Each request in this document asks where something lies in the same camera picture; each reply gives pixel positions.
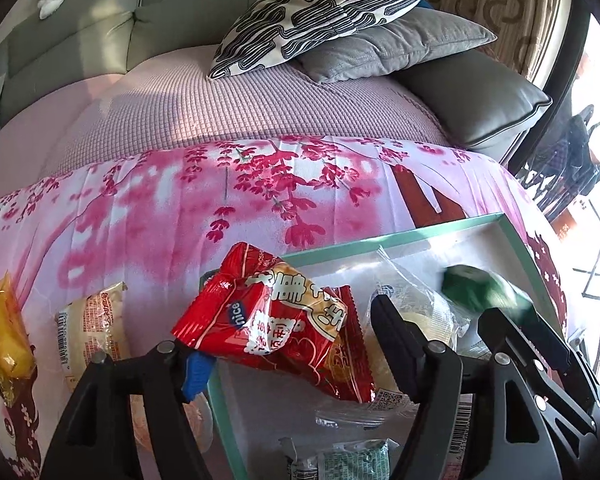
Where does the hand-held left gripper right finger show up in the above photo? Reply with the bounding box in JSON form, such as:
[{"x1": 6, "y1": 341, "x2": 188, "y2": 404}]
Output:
[{"x1": 369, "y1": 294, "x2": 573, "y2": 480}]

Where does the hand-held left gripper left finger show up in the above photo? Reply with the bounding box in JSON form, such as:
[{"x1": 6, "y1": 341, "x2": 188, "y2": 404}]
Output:
[{"x1": 40, "y1": 340, "x2": 216, "y2": 480}]

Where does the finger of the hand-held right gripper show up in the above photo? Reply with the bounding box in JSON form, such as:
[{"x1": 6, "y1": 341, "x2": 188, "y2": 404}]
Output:
[
  {"x1": 532, "y1": 390, "x2": 598, "y2": 443},
  {"x1": 480, "y1": 305, "x2": 600, "y2": 411}
]

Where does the clear-wrapped pale bun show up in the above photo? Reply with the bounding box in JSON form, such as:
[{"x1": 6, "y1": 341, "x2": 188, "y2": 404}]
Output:
[{"x1": 314, "y1": 245, "x2": 473, "y2": 428}]

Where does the green and white snack packet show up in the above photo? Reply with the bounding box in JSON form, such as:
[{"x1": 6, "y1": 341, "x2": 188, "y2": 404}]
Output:
[{"x1": 441, "y1": 264, "x2": 537, "y2": 323}]

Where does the white tray with teal rim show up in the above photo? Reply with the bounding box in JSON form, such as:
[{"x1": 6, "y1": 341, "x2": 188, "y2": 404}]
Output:
[{"x1": 202, "y1": 212, "x2": 578, "y2": 480}]

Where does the red patterned snack packet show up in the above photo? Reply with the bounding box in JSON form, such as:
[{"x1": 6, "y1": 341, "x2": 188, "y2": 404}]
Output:
[{"x1": 171, "y1": 241, "x2": 377, "y2": 405}]

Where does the green foil snack packet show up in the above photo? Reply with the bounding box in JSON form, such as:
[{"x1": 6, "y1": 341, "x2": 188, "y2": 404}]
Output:
[{"x1": 279, "y1": 437, "x2": 402, "y2": 480}]

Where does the orange jelly cup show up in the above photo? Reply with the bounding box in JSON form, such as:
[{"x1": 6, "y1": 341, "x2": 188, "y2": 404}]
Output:
[{"x1": 130, "y1": 392, "x2": 216, "y2": 456}]

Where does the beige orange-print snack packet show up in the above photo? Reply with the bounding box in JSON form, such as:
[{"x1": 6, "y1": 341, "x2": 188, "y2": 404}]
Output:
[{"x1": 55, "y1": 281, "x2": 131, "y2": 393}]

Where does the pink floral printed blanket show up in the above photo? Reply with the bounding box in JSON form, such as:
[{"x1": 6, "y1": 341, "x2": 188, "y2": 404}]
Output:
[{"x1": 0, "y1": 135, "x2": 588, "y2": 480}]

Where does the black metal rack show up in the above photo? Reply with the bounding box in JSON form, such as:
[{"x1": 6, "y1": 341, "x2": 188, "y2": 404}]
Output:
[{"x1": 515, "y1": 105, "x2": 600, "y2": 221}]

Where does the yellow wrapped round snack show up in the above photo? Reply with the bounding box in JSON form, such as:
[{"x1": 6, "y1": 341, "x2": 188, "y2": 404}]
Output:
[{"x1": 0, "y1": 271, "x2": 36, "y2": 408}]

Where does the pink textured blanket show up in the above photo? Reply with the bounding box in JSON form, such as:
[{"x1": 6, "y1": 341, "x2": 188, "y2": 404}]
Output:
[{"x1": 0, "y1": 42, "x2": 448, "y2": 191}]

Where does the grey pillow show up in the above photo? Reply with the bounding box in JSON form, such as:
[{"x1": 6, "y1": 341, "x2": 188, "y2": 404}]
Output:
[{"x1": 296, "y1": 10, "x2": 498, "y2": 85}]

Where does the beige patterned curtain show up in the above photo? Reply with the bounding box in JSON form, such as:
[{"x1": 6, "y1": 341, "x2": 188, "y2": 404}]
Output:
[{"x1": 425, "y1": 0, "x2": 576, "y2": 83}]

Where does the black and white patterned pillow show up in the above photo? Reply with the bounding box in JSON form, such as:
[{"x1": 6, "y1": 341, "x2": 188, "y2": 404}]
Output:
[{"x1": 207, "y1": 0, "x2": 448, "y2": 82}]

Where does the grey sofa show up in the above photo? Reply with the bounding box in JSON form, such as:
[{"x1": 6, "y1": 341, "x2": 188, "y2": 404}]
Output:
[{"x1": 0, "y1": 0, "x2": 553, "y2": 166}]

